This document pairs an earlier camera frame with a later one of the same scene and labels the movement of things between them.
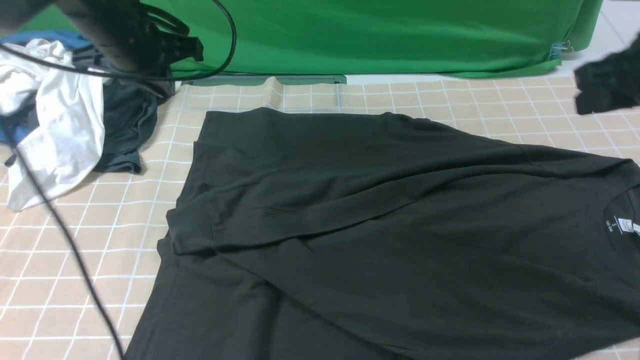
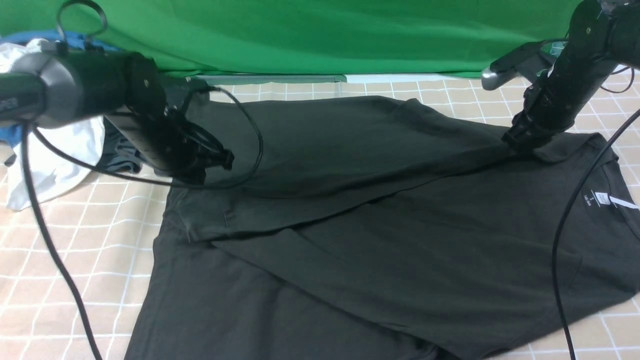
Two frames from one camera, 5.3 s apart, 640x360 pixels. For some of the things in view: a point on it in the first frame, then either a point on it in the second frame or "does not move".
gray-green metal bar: (213, 79) does not move
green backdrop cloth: (468, 38) does not move
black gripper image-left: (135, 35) to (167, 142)
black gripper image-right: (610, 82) to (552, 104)
